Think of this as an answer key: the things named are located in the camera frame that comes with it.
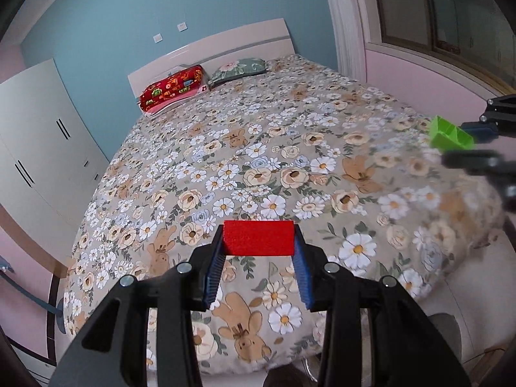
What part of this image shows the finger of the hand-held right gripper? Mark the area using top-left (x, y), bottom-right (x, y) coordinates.
top-left (441, 150), bottom-right (516, 210)
top-left (460, 94), bottom-right (516, 143)

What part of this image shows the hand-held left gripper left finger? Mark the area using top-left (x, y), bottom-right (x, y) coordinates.
top-left (48, 223), bottom-right (225, 387)

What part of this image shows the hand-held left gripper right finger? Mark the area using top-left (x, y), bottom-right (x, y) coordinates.
top-left (293, 226), bottom-right (472, 387)

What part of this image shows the green block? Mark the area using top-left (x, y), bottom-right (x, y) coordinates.
top-left (428, 115), bottom-right (476, 151)

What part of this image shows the red block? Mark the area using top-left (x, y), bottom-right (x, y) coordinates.
top-left (223, 220), bottom-right (297, 258)

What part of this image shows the window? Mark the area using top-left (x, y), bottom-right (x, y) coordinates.
top-left (369, 0), bottom-right (516, 93)

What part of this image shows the floral bed sheet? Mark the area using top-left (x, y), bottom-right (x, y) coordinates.
top-left (60, 54), bottom-right (509, 375)

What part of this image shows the person's right leg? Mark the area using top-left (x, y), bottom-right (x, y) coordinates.
top-left (425, 312), bottom-right (463, 372)

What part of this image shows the red patterned pillow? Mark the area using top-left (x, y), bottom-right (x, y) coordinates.
top-left (139, 65), bottom-right (210, 115)

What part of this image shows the green floral pillow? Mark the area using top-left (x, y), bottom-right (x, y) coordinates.
top-left (207, 58), bottom-right (268, 88)

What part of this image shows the white wardrobe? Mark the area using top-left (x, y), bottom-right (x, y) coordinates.
top-left (0, 58), bottom-right (111, 267)

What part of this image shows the chair with blue frame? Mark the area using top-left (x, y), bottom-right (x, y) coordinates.
top-left (0, 255), bottom-right (65, 333)

